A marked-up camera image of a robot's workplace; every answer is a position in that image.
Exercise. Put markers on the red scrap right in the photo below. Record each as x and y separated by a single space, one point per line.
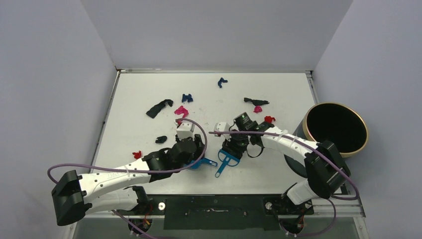
269 119

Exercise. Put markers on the black paper scrap strip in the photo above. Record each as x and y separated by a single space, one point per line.
156 109

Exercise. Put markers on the blue plastic dustpan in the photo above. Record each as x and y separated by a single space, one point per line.
203 161

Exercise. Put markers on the far dark blue scrap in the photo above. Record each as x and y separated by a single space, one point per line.
221 81

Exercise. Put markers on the small pink scrap right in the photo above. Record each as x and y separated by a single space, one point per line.
257 109

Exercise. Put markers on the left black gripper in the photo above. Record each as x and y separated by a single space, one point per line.
198 141

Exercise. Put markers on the small black paper scrap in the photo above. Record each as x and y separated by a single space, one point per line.
161 139

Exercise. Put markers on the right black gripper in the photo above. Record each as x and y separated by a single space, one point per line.
231 149

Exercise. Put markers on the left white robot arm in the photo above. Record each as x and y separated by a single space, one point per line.
76 195

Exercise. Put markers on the black gold-rimmed waste bin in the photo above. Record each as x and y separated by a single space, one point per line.
336 123

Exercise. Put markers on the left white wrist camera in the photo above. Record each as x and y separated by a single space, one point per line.
185 130

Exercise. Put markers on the pink paper scrap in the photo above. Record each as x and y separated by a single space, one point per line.
181 111

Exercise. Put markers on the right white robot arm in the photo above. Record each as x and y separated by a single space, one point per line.
319 163

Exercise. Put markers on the blue hand brush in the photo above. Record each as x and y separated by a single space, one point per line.
227 160

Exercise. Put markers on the black paper scrap right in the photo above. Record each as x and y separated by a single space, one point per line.
256 102

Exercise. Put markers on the dark blue paper scrap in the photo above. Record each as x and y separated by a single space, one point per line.
187 98

